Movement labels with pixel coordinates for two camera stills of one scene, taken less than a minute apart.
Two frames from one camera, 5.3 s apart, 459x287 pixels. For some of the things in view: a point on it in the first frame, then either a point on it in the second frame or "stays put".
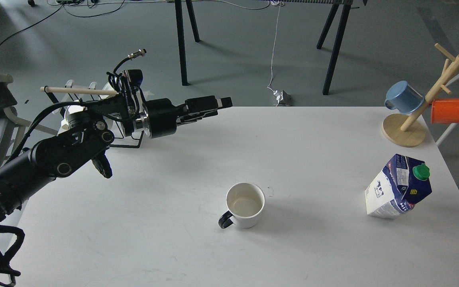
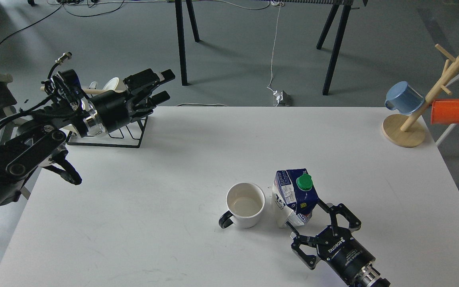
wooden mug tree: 407,130 stays put
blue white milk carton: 403,182 → 294,197
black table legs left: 180,35 stays put
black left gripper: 160,115 → 112,111
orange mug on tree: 446,110 stays put
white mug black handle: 246,202 stays put
